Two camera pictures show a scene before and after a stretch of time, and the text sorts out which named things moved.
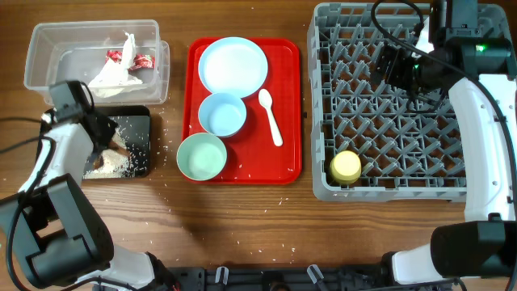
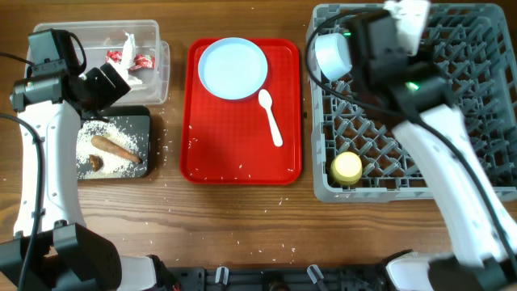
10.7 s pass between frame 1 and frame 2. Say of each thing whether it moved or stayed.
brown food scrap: stayed
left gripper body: moved
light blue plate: stayed
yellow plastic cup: stayed
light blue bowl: moved
